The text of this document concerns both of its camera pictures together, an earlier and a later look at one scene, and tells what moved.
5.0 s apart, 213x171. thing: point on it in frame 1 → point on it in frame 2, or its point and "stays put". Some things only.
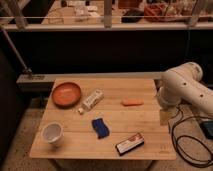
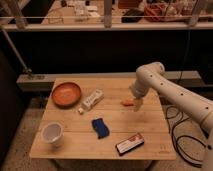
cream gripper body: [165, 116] → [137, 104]
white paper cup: [52, 133] stays put
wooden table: [103, 119] stays put
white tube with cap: [92, 101] stays put
